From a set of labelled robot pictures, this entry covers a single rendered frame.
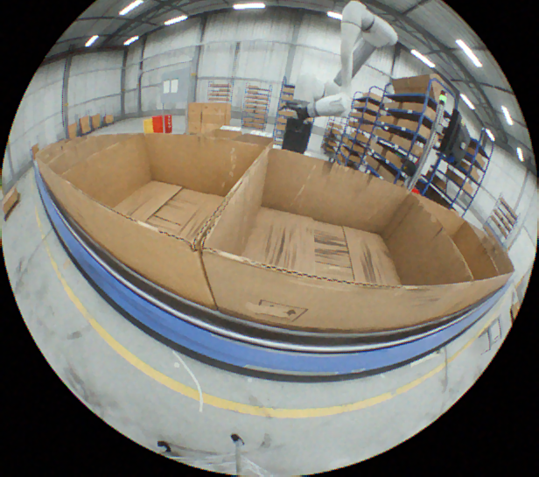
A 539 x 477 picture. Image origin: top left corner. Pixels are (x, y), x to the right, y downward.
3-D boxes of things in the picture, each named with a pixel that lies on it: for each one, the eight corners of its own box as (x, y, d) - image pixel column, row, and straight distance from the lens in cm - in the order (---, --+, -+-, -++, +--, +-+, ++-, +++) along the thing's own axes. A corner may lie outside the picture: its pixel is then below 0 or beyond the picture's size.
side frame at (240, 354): (33, 165, 458) (32, 160, 457) (34, 164, 458) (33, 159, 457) (514, 277, 663) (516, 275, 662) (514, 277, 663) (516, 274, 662)
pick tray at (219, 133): (241, 141, 165) (242, 131, 162) (227, 150, 129) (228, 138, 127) (215, 137, 174) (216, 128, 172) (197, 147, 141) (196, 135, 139)
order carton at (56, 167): (153, 180, 62) (144, 132, 57) (87, 235, 52) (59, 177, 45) (104, 168, 94) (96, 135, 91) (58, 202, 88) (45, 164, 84)
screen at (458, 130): (437, 192, 165) (466, 134, 168) (451, 206, 161) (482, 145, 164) (416, 185, 121) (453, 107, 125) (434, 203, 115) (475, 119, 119)
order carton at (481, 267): (441, 249, 86) (465, 219, 82) (467, 308, 78) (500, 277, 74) (381, 235, 55) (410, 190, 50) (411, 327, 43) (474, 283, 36)
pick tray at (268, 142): (273, 148, 154) (275, 137, 152) (265, 159, 117) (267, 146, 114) (244, 143, 159) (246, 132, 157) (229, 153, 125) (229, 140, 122)
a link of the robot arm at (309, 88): (290, 98, 130) (296, 71, 132) (312, 103, 135) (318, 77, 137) (296, 99, 114) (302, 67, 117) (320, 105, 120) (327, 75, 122)
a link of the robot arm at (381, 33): (313, 93, 138) (338, 100, 147) (316, 107, 127) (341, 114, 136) (364, 9, 114) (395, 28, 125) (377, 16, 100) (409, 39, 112)
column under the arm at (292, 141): (276, 151, 142) (283, 115, 137) (304, 158, 143) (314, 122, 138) (272, 161, 117) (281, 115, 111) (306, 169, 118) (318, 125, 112)
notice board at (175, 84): (157, 137, 573) (156, 73, 568) (169, 134, 599) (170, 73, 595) (182, 143, 468) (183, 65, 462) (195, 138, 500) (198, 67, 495)
